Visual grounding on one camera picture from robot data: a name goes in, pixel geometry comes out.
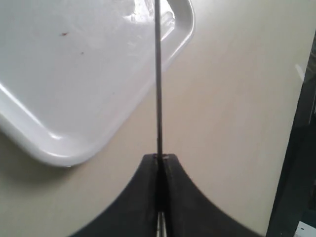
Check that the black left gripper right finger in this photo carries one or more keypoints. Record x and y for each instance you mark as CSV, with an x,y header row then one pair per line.
x,y
190,213

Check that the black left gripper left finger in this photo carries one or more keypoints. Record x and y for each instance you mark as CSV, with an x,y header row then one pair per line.
x,y
133,213

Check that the white plastic tray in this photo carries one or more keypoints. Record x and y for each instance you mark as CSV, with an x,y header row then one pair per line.
x,y
71,73

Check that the thin metal skewer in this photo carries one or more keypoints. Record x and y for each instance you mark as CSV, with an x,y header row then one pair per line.
x,y
158,79

